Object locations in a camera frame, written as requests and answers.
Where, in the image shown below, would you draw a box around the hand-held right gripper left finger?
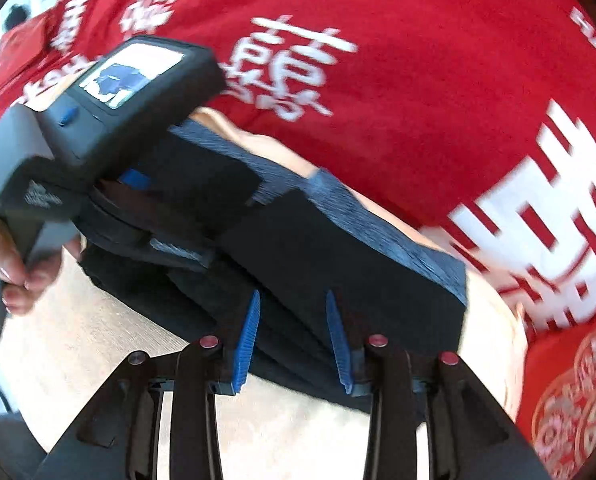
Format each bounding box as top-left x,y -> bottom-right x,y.
30,290 -> 262,480

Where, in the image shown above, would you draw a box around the red ornamented pillow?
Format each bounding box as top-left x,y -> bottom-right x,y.
515,325 -> 596,480

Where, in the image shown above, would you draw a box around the red printed blanket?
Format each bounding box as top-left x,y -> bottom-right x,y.
0,0 -> 596,341

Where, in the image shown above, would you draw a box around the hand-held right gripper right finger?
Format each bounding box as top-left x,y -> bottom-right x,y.
324,289 -> 553,480

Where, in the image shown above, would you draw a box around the red flat packet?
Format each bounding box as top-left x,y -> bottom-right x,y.
0,12 -> 59,68

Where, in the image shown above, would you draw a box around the peach blanket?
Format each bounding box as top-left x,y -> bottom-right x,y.
0,107 -> 528,480

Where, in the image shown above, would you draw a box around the person's left hand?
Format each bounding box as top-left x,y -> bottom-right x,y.
0,187 -> 85,317

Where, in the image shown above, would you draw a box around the black pants with blue trim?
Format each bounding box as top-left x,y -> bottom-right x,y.
78,120 -> 468,413

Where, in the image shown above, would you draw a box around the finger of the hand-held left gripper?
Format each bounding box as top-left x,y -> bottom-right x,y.
148,237 -> 213,268
100,167 -> 153,196

